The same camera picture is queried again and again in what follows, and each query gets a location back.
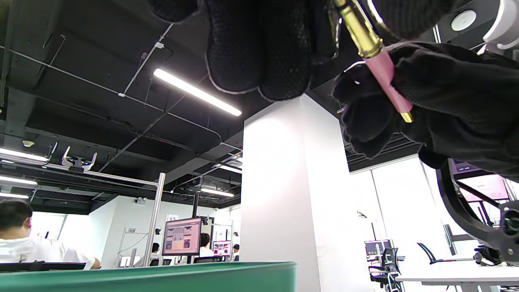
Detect white ceiling bracket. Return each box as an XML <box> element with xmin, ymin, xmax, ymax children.
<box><xmin>61</xmin><ymin>146</ymin><xmax>98</xmax><ymax>171</ymax></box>

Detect pink fountain pen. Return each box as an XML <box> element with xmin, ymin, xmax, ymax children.
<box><xmin>333</xmin><ymin>0</ymin><xmax>414</xmax><ymax>123</ymax></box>

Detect white metal rail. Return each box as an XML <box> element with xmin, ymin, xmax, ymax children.
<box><xmin>0</xmin><ymin>160</ymin><xmax>159</xmax><ymax>188</ymax></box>

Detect person's right hand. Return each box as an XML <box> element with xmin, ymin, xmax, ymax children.
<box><xmin>332</xmin><ymin>41</ymin><xmax>519</xmax><ymax>183</ymax></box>

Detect black lattice wrist camera mount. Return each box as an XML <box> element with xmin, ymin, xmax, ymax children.
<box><xmin>436</xmin><ymin>158</ymin><xmax>519</xmax><ymax>266</ymax></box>

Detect green plastic bin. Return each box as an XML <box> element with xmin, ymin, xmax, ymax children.
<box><xmin>0</xmin><ymin>262</ymin><xmax>296</xmax><ymax>292</ymax></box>

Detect person's left hand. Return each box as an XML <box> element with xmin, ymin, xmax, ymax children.
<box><xmin>148</xmin><ymin>0</ymin><xmax>463</xmax><ymax>101</ymax></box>

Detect small computer monitor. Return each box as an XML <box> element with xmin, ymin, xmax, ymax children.
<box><xmin>213</xmin><ymin>240</ymin><xmax>232</xmax><ymax>257</ymax></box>

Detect black mesh office chair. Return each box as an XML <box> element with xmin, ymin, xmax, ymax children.
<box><xmin>0</xmin><ymin>262</ymin><xmax>88</xmax><ymax>272</ymax></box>

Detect white metal post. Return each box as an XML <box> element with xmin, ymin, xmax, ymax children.
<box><xmin>144</xmin><ymin>172</ymin><xmax>166</xmax><ymax>267</ymax></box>

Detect white desk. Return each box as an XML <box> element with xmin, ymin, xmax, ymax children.
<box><xmin>395</xmin><ymin>262</ymin><xmax>519</xmax><ymax>292</ymax></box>

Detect white round ceiling disc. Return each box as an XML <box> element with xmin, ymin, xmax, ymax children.
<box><xmin>451</xmin><ymin>10</ymin><xmax>478</xmax><ymax>32</ymax></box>

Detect ceiling light strips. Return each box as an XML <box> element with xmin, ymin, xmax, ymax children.
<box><xmin>0</xmin><ymin>68</ymin><xmax>243</xmax><ymax>199</ymax></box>

